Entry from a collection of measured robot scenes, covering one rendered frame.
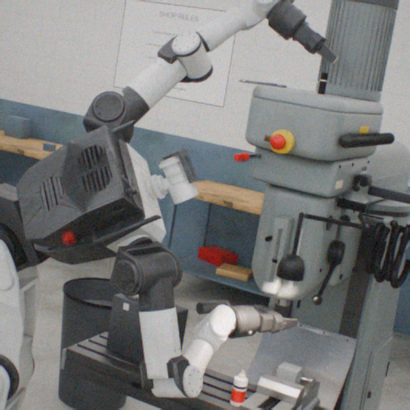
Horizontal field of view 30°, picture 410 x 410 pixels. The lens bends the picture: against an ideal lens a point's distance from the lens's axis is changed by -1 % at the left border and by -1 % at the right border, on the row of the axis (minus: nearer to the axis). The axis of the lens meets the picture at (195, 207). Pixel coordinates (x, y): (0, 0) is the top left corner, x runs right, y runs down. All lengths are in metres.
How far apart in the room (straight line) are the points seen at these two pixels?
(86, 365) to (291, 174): 0.94
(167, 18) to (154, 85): 5.22
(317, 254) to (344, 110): 0.42
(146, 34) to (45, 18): 1.21
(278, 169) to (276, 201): 0.10
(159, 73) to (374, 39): 0.65
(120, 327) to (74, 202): 0.80
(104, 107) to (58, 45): 5.97
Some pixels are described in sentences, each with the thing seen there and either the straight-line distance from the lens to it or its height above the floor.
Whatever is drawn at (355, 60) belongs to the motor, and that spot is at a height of 2.00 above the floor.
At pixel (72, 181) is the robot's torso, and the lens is 1.86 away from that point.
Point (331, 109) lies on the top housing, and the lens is 1.96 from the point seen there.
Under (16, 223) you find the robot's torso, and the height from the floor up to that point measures 1.45.
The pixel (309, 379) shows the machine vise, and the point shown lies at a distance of 2.35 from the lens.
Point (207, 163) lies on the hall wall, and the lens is 7.04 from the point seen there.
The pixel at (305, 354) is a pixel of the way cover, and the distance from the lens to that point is 2.65.
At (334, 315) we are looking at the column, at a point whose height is 1.18.
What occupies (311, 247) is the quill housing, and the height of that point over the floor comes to 1.48.
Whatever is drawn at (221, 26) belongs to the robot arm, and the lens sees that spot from 2.16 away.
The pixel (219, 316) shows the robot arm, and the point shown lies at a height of 1.28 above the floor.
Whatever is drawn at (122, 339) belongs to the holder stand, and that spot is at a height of 1.01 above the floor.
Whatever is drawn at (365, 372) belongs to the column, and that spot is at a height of 0.99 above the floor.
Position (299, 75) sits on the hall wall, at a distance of 6.70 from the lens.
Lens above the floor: 1.94
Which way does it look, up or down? 11 degrees down
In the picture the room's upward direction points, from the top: 9 degrees clockwise
